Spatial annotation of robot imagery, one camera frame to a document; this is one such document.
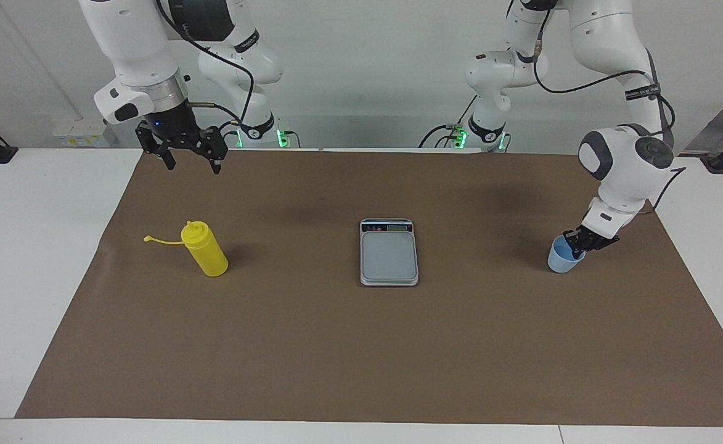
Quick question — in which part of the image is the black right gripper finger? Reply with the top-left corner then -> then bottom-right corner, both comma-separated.
198,126 -> 227,176
136,123 -> 176,171

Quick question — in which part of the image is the light blue plastic cup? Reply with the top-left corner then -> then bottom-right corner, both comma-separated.
547,234 -> 587,274

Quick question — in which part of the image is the yellow squeeze bottle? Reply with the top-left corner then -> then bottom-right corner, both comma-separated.
144,221 -> 229,278

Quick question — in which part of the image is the silver digital kitchen scale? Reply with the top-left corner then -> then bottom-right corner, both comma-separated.
359,218 -> 419,287

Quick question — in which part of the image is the brown table mat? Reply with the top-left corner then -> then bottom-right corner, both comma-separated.
15,150 -> 723,427

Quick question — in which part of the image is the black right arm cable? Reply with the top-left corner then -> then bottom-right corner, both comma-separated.
155,0 -> 257,133

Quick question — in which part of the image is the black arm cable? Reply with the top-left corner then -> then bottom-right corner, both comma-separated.
155,0 -> 257,133
533,0 -> 687,216

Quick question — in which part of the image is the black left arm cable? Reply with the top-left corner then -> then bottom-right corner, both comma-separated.
533,0 -> 687,216

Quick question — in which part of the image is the black base cable bundle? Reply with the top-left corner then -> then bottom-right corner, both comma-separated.
418,94 -> 479,149

